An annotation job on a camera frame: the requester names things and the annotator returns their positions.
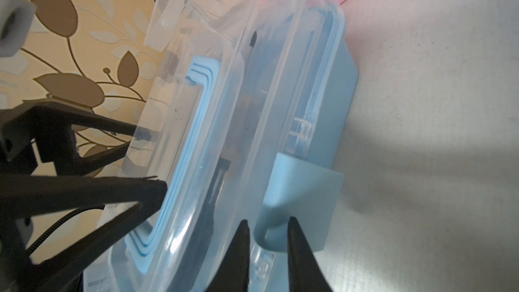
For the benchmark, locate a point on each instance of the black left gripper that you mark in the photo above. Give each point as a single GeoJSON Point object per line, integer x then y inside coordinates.
{"type": "Point", "coordinates": [49, 125]}

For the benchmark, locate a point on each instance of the blue clear-lid toolbox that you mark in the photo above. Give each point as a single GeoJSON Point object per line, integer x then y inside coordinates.
{"type": "Point", "coordinates": [265, 84]}

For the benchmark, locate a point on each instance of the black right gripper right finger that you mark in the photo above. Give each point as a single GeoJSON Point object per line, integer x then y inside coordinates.
{"type": "Point", "coordinates": [303, 270]}

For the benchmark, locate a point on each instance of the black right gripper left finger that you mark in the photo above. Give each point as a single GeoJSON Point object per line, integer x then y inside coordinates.
{"type": "Point", "coordinates": [233, 272]}

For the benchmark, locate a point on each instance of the black orange screwdriver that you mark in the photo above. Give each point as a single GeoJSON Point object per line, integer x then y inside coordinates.
{"type": "Point", "coordinates": [200, 240]}

